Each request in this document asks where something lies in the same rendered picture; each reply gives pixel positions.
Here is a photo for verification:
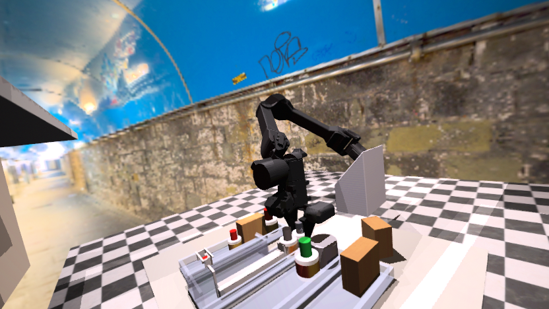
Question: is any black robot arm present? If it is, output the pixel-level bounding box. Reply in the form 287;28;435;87
251;93;367;218

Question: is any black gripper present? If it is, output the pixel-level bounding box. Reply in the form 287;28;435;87
279;178;335;238

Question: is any brown jar with green cap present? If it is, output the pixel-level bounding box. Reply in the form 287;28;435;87
294;237;320;282

